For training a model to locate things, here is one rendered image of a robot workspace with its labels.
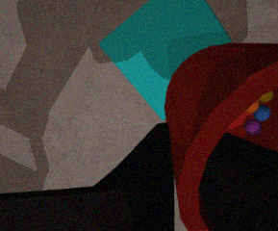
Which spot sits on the dark blue marble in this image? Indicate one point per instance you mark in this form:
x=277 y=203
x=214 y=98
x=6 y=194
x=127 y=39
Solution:
x=262 y=113

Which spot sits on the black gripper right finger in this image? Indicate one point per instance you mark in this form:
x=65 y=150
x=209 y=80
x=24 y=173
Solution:
x=239 y=186

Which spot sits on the orange marble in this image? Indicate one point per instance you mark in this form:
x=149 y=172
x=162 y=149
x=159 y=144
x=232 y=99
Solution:
x=253 y=107

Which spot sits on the olive-yellow marble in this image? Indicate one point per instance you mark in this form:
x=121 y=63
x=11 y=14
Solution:
x=267 y=97

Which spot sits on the red cup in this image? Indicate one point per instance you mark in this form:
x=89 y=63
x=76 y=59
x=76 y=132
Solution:
x=207 y=96

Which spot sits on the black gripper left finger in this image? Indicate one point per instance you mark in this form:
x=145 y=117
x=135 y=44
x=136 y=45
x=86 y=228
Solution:
x=137 y=196

